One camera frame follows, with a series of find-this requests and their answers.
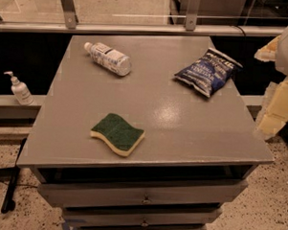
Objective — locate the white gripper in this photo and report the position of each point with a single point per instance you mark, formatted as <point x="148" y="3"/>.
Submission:
<point x="274" y="112"/>

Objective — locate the clear plastic water bottle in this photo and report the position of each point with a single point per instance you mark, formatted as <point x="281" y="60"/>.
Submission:
<point x="109" y="58"/>

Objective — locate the white pump dispenser bottle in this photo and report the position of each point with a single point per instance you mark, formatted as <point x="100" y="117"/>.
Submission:
<point x="20" y="90"/>

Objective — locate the blue vinegar chips bag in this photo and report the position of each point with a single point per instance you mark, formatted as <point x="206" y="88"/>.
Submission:
<point x="210" y="72"/>

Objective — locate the grey drawer cabinet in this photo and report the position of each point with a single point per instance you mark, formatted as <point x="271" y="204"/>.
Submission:
<point x="196" y="155"/>

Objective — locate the green yellow sponge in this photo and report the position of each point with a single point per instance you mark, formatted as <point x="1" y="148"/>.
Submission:
<point x="121" y="137"/>

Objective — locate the black stand leg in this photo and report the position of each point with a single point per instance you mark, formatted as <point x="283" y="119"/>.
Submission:
<point x="8" y="203"/>

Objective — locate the metal window rail frame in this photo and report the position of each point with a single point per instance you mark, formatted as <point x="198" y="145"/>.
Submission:
<point x="146" y="17"/>

